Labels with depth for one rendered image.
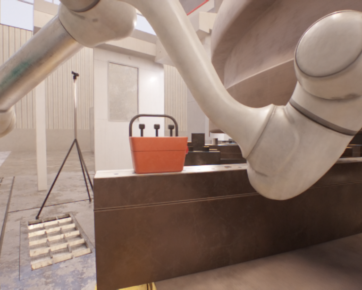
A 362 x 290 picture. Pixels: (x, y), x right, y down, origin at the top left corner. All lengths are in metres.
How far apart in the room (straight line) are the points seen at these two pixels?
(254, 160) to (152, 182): 0.43
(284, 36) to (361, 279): 1.05
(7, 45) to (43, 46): 14.03
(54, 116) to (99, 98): 10.37
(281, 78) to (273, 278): 0.76
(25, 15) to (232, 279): 15.33
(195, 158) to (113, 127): 2.29
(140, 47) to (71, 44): 3.52
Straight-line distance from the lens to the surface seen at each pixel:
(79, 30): 0.65
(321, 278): 0.99
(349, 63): 0.28
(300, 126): 0.33
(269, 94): 1.02
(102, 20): 0.62
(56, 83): 14.38
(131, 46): 4.10
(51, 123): 14.05
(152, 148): 0.71
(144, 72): 4.25
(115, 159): 3.87
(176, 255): 0.83
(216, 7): 3.99
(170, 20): 0.38
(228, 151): 2.84
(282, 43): 1.24
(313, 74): 0.28
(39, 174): 3.73
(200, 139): 1.93
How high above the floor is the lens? 0.82
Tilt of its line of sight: 3 degrees down
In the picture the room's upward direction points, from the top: straight up
